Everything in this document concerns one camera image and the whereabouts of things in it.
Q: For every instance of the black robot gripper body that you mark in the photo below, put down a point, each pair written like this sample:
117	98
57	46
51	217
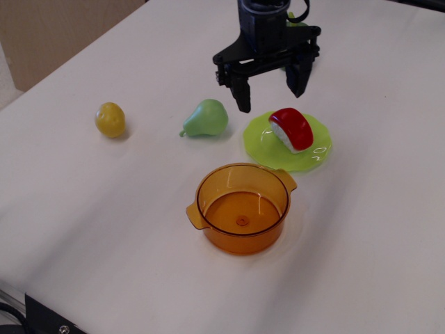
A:
269	35

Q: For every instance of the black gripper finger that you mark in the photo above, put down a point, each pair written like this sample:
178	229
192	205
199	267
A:
299	69
240	90

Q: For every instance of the red and white toy sushi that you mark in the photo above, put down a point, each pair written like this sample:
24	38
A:
292	128

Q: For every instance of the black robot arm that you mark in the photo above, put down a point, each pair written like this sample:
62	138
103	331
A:
262	4

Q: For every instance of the light green plastic plate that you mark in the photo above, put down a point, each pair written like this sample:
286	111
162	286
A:
266	149

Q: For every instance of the green toy pear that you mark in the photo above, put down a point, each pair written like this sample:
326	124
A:
210	118

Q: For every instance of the orange transparent plastic pot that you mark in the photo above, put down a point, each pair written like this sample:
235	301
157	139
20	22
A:
241	208

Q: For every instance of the yellow toy lemon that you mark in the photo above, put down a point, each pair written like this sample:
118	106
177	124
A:
110	120

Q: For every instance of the black corner bracket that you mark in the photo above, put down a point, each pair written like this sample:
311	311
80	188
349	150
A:
44	320

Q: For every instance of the aluminium table frame rail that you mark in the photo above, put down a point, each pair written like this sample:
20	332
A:
14	298

